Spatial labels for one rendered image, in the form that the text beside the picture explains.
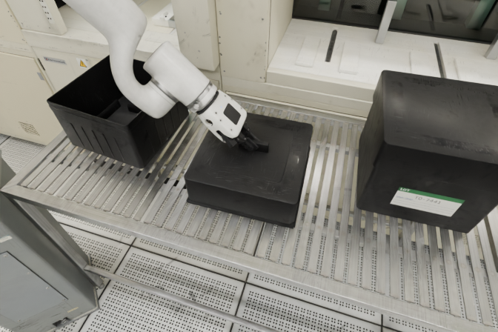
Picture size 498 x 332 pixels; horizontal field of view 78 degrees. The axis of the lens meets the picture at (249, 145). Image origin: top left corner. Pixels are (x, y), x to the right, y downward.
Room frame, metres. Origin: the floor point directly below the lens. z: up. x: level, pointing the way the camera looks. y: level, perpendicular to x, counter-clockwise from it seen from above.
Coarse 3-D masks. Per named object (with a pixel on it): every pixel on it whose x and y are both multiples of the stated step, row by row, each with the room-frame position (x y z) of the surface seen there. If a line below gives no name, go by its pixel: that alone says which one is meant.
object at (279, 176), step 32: (256, 128) 0.64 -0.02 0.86; (288, 128) 0.64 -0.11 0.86; (192, 160) 0.52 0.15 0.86; (224, 160) 0.52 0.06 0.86; (256, 160) 0.52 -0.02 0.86; (288, 160) 0.52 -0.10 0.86; (192, 192) 0.46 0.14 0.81; (224, 192) 0.44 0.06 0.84; (256, 192) 0.42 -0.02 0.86; (288, 192) 0.42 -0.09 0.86; (288, 224) 0.39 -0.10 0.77
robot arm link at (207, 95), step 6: (210, 84) 0.60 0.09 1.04; (204, 90) 0.58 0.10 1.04; (210, 90) 0.58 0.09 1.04; (204, 96) 0.57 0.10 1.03; (210, 96) 0.57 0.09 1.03; (192, 102) 0.56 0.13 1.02; (198, 102) 0.56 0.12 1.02; (204, 102) 0.56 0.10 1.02; (192, 108) 0.56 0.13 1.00; (198, 108) 0.55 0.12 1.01
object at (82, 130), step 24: (96, 72) 0.85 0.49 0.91; (144, 72) 0.88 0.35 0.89; (72, 96) 0.75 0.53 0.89; (96, 96) 0.82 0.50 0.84; (120, 96) 0.90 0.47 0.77; (72, 120) 0.65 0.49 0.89; (96, 120) 0.61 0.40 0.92; (120, 120) 0.78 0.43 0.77; (144, 120) 0.63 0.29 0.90; (168, 120) 0.72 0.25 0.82; (72, 144) 0.67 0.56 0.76; (96, 144) 0.63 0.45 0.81; (120, 144) 0.59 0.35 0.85; (144, 144) 0.61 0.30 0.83
